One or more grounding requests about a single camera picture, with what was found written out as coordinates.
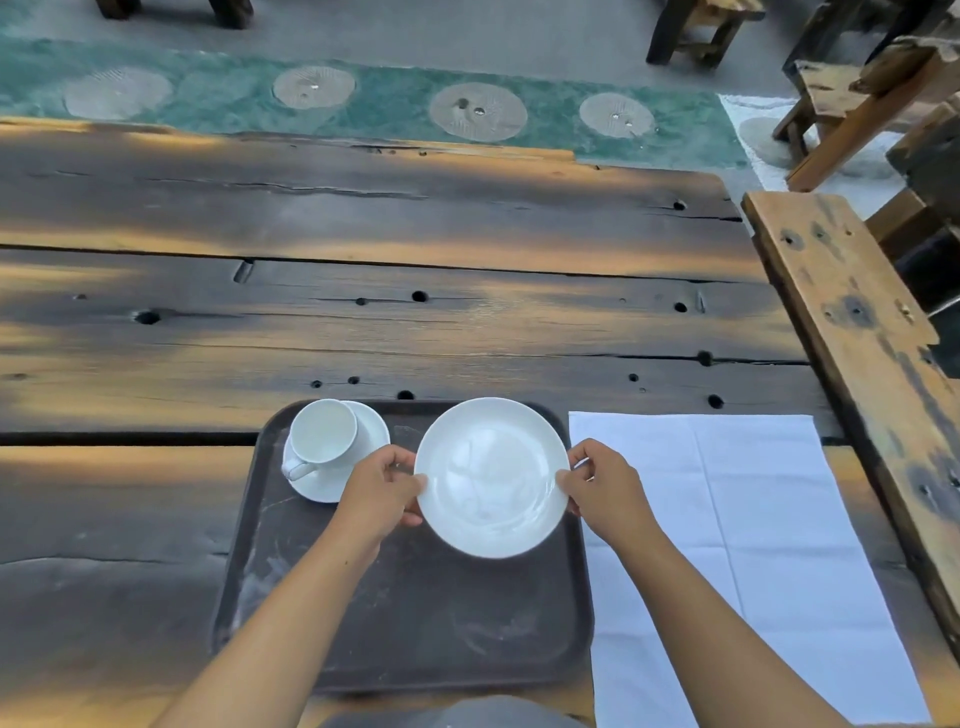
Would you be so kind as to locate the person's left hand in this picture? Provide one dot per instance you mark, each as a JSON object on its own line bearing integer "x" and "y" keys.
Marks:
{"x": 375, "y": 495}

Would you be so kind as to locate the person's right hand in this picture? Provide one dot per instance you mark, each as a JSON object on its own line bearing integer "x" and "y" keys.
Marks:
{"x": 611, "y": 499}

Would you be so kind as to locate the white saucer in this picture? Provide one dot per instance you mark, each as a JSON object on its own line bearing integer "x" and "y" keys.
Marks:
{"x": 371, "y": 442}

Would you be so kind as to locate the white ceramic cup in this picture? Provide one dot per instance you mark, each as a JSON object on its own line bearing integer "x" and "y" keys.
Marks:
{"x": 322, "y": 431}

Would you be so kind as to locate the white side plate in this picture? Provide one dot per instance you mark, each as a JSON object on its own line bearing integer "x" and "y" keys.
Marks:
{"x": 491, "y": 480}

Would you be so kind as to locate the dark brown tray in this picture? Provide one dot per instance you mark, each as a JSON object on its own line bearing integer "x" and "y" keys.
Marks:
{"x": 450, "y": 615}

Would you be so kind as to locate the white napkin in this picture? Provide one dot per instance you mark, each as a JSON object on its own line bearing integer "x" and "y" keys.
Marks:
{"x": 750, "y": 540}

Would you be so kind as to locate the person's right forearm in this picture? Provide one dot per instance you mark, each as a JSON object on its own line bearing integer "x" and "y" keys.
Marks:
{"x": 720, "y": 645}

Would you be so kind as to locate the person's left forearm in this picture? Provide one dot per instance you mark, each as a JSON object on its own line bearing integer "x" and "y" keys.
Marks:
{"x": 277, "y": 637}

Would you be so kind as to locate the light wooden bench seat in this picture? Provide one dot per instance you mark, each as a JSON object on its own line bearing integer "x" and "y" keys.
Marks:
{"x": 847, "y": 315}

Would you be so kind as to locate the small wooden stool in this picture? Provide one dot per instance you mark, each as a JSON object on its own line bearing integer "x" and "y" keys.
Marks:
{"x": 821, "y": 94}

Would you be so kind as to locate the dark wooden bench with backrest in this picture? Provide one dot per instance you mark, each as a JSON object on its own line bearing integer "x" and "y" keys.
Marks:
{"x": 664, "y": 30}

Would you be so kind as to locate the long light wooden table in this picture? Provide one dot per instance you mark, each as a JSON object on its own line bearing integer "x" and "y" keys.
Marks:
{"x": 817, "y": 30}

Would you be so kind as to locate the wooden bench backrest frame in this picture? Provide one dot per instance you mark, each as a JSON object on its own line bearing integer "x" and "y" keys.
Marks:
{"x": 847, "y": 135}

